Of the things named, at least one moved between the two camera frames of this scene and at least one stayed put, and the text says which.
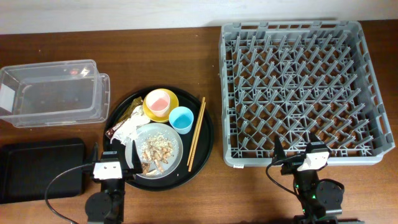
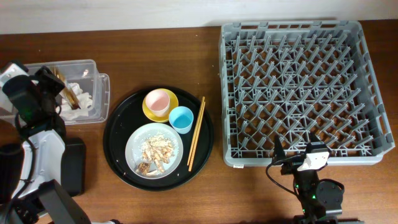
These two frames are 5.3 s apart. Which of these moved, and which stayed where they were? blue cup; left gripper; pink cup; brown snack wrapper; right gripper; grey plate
Moved: left gripper; brown snack wrapper
Stayed: grey plate; pink cup; blue cup; right gripper
